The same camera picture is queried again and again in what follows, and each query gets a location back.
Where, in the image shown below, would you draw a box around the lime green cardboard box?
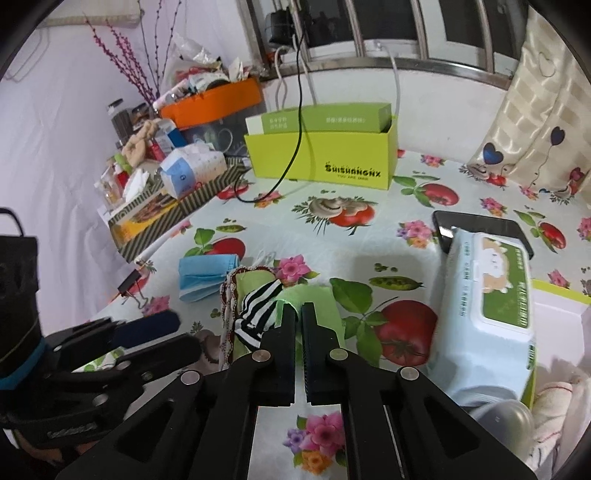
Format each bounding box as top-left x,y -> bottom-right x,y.
243,104 -> 399,191

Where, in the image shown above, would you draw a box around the beige striped towel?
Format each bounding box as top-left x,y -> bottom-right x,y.
526,374 -> 587,472

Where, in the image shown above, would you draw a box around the white cable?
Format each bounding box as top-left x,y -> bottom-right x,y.
273,44 -> 319,112
376,41 -> 400,118

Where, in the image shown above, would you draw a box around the beige plush toy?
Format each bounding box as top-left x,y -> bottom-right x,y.
121,119 -> 162,168

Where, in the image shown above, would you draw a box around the black phone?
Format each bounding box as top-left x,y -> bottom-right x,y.
431,210 -> 535,259

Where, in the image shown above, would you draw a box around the crumpled plastic bag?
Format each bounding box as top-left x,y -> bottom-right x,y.
164,32 -> 252,100

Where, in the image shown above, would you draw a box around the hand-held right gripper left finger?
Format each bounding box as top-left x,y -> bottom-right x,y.
55,302 -> 298,480

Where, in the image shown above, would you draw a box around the white tissue paper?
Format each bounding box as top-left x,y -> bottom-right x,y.
124,168 -> 153,204

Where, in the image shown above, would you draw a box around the blue face mask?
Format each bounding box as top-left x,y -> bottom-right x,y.
178,254 -> 245,303

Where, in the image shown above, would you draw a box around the purple decorative branches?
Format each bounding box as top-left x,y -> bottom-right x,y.
85,0 -> 183,109

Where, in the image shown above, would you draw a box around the floral vegetable print tablecloth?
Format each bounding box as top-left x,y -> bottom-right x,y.
69,148 -> 591,480

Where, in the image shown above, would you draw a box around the striped cardboard box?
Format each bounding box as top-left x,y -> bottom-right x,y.
108,159 -> 252,264

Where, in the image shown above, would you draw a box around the dark glass jar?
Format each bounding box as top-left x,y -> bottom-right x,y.
108,99 -> 136,139

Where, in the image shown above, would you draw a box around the black white striped sock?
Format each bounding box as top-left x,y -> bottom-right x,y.
231,279 -> 289,354

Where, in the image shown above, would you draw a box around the black cable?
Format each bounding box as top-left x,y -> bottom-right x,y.
235,0 -> 309,204

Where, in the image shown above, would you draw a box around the small white blue box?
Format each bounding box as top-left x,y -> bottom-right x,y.
152,126 -> 188,152

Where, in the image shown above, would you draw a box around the wet wipes pack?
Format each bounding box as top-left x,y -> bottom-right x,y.
425,226 -> 539,407

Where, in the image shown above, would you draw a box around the metal window frame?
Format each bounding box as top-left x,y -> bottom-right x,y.
235,0 -> 527,93

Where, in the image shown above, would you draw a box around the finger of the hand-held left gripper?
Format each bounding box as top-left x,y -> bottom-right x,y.
44,310 -> 182,365
48,333 -> 204,416

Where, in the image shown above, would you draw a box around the orange lidded clear container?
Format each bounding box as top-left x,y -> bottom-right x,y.
159,76 -> 265,153

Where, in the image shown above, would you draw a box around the black power adapter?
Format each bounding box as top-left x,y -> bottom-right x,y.
265,11 -> 296,47

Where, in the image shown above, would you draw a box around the black binder clip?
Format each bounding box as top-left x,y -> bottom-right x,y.
117,270 -> 153,308

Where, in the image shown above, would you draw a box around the blue white tissue pack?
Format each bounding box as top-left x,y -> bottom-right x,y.
157,143 -> 228,199

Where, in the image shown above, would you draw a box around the cream heart print curtain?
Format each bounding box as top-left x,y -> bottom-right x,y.
466,9 -> 591,204

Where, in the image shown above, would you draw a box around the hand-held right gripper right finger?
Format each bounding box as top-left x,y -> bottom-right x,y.
300,302 -> 539,480

